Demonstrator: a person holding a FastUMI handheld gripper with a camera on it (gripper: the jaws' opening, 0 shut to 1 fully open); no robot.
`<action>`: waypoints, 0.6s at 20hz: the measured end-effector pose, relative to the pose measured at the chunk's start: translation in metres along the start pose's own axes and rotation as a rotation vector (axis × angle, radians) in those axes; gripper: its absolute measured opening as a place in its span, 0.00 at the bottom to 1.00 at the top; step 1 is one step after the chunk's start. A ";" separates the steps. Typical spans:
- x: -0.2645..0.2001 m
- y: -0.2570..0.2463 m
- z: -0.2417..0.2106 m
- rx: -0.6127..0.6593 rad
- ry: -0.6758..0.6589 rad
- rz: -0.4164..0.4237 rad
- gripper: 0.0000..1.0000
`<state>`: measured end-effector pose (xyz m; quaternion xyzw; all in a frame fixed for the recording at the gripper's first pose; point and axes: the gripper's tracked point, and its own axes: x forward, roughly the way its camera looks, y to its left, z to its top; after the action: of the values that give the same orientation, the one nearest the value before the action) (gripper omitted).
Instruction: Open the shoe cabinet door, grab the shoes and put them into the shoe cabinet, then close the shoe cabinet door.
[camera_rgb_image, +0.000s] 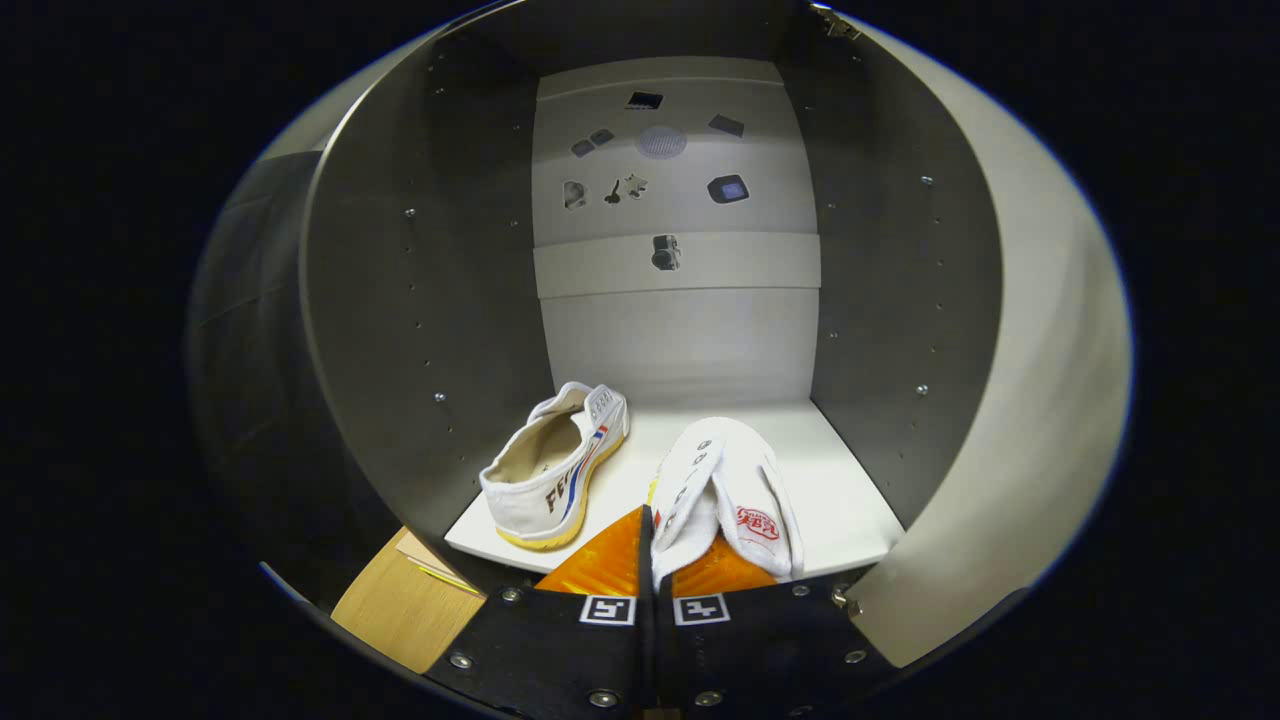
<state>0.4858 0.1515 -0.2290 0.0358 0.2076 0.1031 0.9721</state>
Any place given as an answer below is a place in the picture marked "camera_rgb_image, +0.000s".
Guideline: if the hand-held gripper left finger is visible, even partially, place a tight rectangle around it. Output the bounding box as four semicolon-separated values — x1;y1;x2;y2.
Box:
425;505;656;716

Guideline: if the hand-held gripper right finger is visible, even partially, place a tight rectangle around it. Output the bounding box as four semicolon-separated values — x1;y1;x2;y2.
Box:
655;535;901;716

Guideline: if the white canvas shoe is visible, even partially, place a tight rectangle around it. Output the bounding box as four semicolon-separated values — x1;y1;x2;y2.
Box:
648;417;806;591
479;381;631;551

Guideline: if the dark grey shoe cabinet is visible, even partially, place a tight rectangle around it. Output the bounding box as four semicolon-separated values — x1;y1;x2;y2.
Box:
185;0;1001;601

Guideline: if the stack of books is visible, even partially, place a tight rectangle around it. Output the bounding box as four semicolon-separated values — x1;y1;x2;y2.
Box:
395;530;486;598

